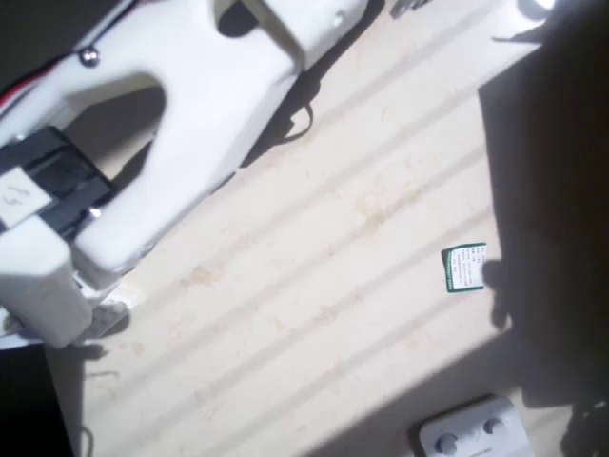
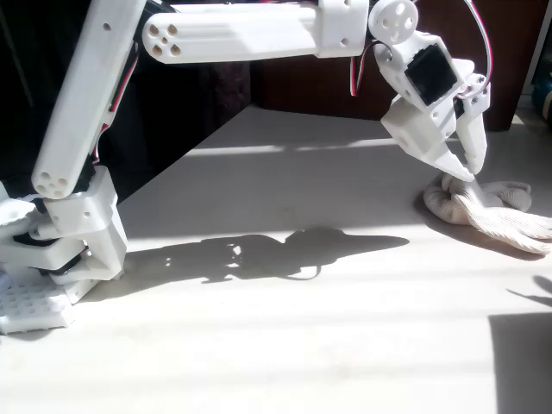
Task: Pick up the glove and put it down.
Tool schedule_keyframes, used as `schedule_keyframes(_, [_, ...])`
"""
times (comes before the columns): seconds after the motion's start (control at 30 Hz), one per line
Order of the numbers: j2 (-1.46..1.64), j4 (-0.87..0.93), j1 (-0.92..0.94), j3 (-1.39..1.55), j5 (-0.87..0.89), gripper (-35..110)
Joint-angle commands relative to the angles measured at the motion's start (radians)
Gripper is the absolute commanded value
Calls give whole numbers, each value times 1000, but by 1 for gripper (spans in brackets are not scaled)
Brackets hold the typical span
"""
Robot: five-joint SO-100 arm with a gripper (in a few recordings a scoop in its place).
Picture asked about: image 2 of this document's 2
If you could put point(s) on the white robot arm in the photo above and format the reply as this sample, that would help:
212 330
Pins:
237 30

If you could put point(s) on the teal round object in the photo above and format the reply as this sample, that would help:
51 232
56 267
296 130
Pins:
544 92

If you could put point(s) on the dark wooden cabinet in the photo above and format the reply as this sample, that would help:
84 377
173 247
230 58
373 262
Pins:
302 86

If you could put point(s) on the floral curtain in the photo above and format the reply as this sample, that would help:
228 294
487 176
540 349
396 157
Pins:
228 86

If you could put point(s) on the white vertical frame strip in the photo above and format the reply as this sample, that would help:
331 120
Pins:
535 56

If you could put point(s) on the white perforated base plate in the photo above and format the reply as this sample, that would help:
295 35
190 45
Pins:
26 310

